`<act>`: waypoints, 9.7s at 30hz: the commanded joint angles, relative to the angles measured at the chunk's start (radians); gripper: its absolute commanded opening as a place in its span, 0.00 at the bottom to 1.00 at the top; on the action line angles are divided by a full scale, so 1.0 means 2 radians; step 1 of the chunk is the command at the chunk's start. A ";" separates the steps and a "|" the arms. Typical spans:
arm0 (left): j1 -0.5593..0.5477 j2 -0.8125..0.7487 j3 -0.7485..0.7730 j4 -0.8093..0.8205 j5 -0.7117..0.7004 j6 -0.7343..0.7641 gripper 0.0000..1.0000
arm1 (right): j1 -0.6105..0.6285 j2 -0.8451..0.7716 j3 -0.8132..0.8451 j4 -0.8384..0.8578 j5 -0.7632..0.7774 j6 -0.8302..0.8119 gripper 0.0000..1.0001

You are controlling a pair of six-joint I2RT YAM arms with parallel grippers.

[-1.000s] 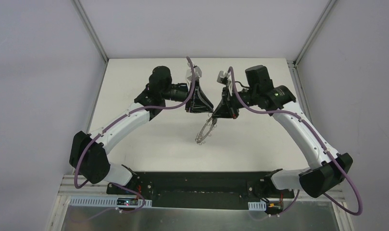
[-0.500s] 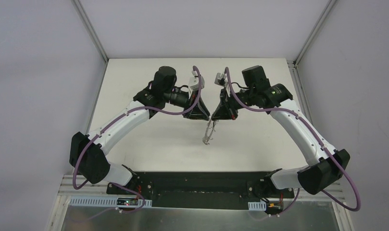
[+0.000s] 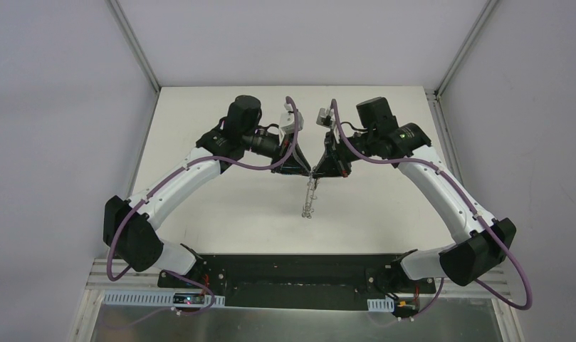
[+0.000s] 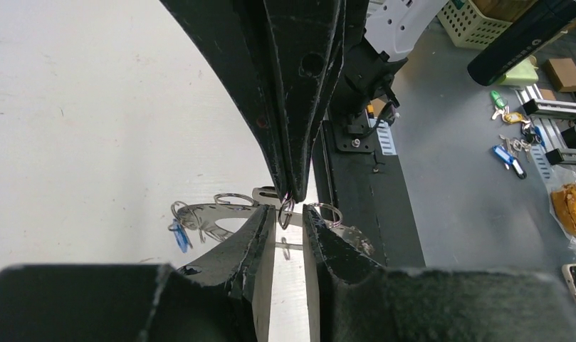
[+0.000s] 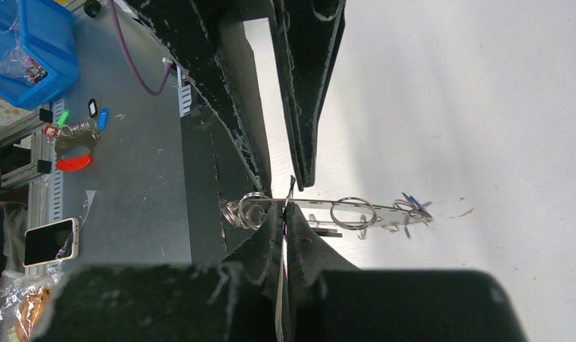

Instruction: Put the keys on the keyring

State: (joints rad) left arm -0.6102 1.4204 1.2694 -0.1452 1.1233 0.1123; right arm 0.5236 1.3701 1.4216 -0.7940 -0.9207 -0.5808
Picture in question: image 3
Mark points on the round metal keyring disc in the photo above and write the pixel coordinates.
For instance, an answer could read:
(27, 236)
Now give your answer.
(310, 197)

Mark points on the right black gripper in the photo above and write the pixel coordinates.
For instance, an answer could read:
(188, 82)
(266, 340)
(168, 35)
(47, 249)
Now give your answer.
(339, 156)

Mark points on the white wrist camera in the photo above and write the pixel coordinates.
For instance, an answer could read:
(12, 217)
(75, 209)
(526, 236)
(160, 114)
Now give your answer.
(326, 118)
(290, 122)

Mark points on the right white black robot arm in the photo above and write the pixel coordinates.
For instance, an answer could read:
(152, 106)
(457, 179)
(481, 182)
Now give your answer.
(479, 238)

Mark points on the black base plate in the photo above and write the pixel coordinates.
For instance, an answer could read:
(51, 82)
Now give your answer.
(301, 281)

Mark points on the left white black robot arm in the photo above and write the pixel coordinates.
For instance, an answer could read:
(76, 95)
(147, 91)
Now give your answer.
(130, 225)

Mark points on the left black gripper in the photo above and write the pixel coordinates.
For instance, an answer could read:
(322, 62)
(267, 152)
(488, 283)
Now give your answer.
(283, 154)

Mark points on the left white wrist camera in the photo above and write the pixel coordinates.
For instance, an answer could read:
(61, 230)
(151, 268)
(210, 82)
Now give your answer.
(290, 122)

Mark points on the right white cable duct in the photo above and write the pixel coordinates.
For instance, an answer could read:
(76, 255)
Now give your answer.
(381, 305)

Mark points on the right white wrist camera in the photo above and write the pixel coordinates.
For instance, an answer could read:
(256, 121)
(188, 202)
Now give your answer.
(326, 118)

